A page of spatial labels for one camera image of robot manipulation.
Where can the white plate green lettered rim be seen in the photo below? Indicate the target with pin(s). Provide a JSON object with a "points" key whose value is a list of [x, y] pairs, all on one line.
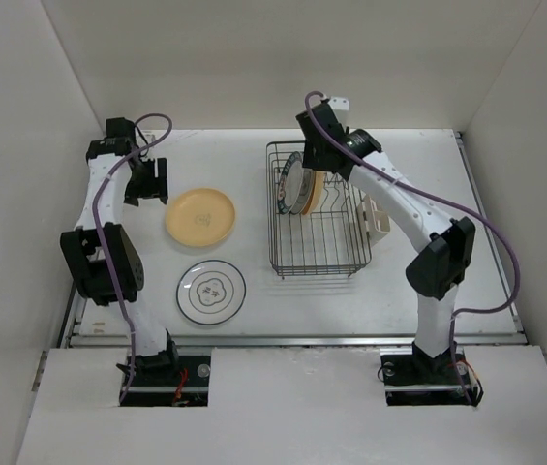
{"points": [[295, 184]]}

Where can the wire dish rack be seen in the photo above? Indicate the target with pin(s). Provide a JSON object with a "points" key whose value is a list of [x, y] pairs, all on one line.
{"points": [[327, 241]]}

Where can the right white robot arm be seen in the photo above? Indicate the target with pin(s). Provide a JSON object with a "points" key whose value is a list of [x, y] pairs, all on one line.
{"points": [[443, 244]]}

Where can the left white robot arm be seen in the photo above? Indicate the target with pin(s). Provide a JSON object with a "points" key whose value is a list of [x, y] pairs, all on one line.
{"points": [[103, 261]]}

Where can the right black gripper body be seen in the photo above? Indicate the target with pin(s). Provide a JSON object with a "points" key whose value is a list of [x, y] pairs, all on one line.
{"points": [[312, 158]]}

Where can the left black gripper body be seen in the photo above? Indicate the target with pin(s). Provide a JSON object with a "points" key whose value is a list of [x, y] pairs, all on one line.
{"points": [[144, 182]]}

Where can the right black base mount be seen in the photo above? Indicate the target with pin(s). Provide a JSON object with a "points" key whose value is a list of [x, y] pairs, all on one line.
{"points": [[418, 381]]}

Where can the aluminium front rail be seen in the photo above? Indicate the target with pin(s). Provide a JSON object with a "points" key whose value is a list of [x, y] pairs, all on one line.
{"points": [[79, 341]]}

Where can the left side aluminium rail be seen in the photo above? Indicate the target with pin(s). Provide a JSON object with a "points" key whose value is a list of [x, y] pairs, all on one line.
{"points": [[74, 308]]}

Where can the right side aluminium rail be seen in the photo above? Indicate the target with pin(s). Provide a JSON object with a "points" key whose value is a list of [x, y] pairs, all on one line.
{"points": [[492, 240]]}

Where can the white plate dark rim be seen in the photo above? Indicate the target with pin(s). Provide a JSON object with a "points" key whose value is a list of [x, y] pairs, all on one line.
{"points": [[211, 292]]}

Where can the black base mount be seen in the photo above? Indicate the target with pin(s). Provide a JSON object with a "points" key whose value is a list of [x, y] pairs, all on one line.
{"points": [[167, 380], [418, 381]]}

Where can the white cutlery holder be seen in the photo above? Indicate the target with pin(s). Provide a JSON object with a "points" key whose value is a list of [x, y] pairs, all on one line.
{"points": [[374, 222]]}

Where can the aluminium rail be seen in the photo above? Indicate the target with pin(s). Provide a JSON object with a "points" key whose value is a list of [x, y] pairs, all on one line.
{"points": [[492, 240], [79, 341], [74, 308]]}

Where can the orange plate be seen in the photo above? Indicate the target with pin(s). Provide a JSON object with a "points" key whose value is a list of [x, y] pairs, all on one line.
{"points": [[317, 188], [201, 217]]}

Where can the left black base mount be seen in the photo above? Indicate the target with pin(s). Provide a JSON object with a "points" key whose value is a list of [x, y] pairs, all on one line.
{"points": [[167, 380]]}

